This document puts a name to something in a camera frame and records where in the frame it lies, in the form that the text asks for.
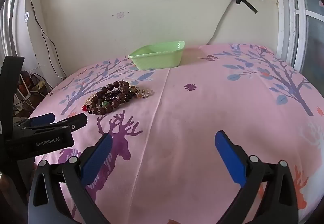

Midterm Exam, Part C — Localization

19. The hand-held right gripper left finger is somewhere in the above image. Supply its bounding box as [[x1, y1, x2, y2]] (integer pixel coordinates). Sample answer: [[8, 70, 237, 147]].
[[27, 133, 113, 224]]

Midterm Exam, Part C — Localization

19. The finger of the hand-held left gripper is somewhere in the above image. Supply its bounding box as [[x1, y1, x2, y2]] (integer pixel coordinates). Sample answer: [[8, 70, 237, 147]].
[[7, 113, 88, 142], [15, 113, 56, 130]]

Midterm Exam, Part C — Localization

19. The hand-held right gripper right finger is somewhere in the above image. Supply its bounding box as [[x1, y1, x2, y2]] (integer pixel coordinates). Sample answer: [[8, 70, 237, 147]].
[[215, 130, 299, 224]]

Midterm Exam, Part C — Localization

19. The brown wooden bead bracelet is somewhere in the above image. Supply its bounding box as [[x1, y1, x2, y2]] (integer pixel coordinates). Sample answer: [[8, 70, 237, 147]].
[[87, 80, 131, 116]]

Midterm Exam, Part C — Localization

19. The dark bead bracelet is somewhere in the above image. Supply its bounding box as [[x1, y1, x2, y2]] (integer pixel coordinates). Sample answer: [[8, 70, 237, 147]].
[[102, 89, 134, 103]]

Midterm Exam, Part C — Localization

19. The yellow crystal bead bracelet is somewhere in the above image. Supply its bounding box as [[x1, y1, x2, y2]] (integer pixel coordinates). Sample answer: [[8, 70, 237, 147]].
[[130, 85, 154, 100]]

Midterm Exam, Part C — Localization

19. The green plastic basin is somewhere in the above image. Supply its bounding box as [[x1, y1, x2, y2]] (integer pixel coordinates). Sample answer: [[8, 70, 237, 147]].
[[128, 41, 185, 71]]

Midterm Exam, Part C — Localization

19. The pink printed bedsheet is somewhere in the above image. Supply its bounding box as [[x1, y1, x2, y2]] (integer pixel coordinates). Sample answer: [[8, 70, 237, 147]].
[[27, 43, 324, 224]]

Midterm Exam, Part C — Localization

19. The tangle of cables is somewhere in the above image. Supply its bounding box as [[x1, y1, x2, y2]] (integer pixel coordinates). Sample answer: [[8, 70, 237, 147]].
[[14, 69, 55, 115]]

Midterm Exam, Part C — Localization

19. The black cable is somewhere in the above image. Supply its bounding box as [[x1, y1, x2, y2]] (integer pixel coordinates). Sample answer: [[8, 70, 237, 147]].
[[25, 0, 67, 79]]

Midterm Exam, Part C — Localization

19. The white door frame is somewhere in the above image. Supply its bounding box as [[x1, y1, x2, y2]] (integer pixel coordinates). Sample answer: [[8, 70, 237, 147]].
[[0, 0, 38, 62]]

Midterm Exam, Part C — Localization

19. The grey cable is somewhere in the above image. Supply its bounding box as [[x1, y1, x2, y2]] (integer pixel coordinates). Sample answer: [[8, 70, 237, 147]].
[[207, 0, 233, 45]]

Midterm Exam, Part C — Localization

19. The white window frame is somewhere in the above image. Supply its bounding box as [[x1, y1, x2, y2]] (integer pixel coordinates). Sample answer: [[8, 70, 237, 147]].
[[268, 0, 324, 73]]

